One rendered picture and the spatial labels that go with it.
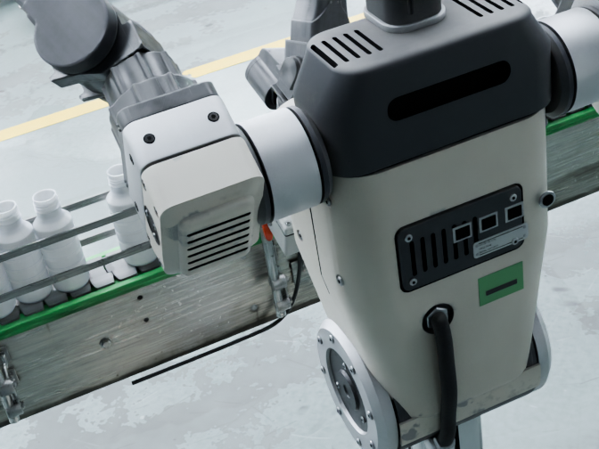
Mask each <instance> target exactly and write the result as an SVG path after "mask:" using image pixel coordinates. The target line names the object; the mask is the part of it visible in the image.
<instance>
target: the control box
mask: <svg viewBox="0 0 599 449"><path fill-rule="evenodd" d="M268 227H269V229H270V230H271V232H272V234H273V235H274V237H275V239H276V241H277V242H278V244H279V246H280V248H281V249H282V251H283V253H284V255H285V256H289V255H292V254H295V253H297V252H298V260H297V261H294V262H292V263H291V270H292V276H293V280H294V285H295V288H294V292H293V295H292V303H291V308H290V309H287V310H285V311H286V315H287V314H288V313H289V312H290V311H291V309H292V307H293V305H294V303H295V300H296V297H297V295H298V291H299V287H300V285H303V284H305V283H308V282H312V280H311V277H310V275H309V273H308V270H307V267H306V265H305V263H304V260H303V258H302V256H301V254H300V250H299V248H298V246H297V243H296V241H295V236H294V231H293V226H292V221H291V216H287V217H285V218H282V219H279V220H276V221H274V222H272V226H269V225H268ZM284 318H285V317H283V318H278V319H277V320H276V321H274V322H272V323H271V324H269V325H268V326H266V327H264V328H262V329H260V330H257V331H254V332H252V333H250V334H248V335H245V336H243V337H241V338H238V339H236V340H233V341H231V342H228V343H226V344H224V345H222V346H219V347H216V348H213V349H211V350H209V351H207V352H204V353H202V354H199V355H196V356H194V357H191V358H189V359H186V360H184V361H182V362H180V363H176V364H173V365H171V366H169V367H167V368H164V369H162V370H159V371H156V372H154V373H151V374H149V375H146V376H144V377H142V378H140V379H137V380H133V381H131V382H132V385H135V384H137V383H140V382H142V381H145V380H148V379H150V378H153V377H155V376H158V375H161V374H162V373H165V372H167V371H171V370H174V369H175V368H178V367H180V366H183V365H185V364H188V363H191V362H193V361H196V360H198V359H200V358H202V357H204V356H207V355H211V354H213V353H216V352H217V351H220V350H222V349H225V348H227V347H230V346H232V345H235V344H237V343H239V342H242V341H244V340H246V339H249V338H252V337H254V336H256V335H259V334H260V333H262V332H264V331H268V330H270V329H271V328H273V327H275V326H276V325H277V324H278V323H279V322H281V321H282V320H283V319H284Z"/></svg>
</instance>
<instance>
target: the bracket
mask: <svg viewBox="0 0 599 449"><path fill-rule="evenodd" d="M268 225H269V226H272V223H267V224H263V225H261V226H260V228H259V232H260V237H261V240H262V245H263V250H264V254H265V259H266V263H267V271H268V276H269V277H268V281H269V285H270V287H271V290H272V294H273V304H274V307H275V311H276V316H277V317H279V318H283V317H285V316H286V311H285V310H287V309H290V308H291V303H292V298H291V297H289V295H288V290H287V282H288V281H289V279H288V276H287V275H283V273H281V271H280V266H279V265H276V260H277V259H278V256H277V252H276V247H275V244H273V242H272V239H273V234H272V232H271V230H270V229H269V227H268ZM282 289H283V291H282ZM10 361H11V358H10V356H9V353H8V351H7V348H6V346H2V347H0V365H1V364H2V365H3V373H2V372H1V369H0V399H1V401H2V404H3V406H4V409H5V412H6V414H7V417H8V419H9V422H10V423H11V424H15V423H17V422H18V421H19V420H20V416H19V415H21V414H23V409H24V408H26V406H25V404H24V402H23V401H22V402H21V401H20V399H19V397H18V395H17V392H16V388H17V387H18V386H17V383H18V382H19V379H18V376H17V374H16V371H15V370H14V367H12V368H10V369H8V362H10ZM3 374H4V376H3ZM11 394H12V396H11ZM12 397H13V400H12Z"/></svg>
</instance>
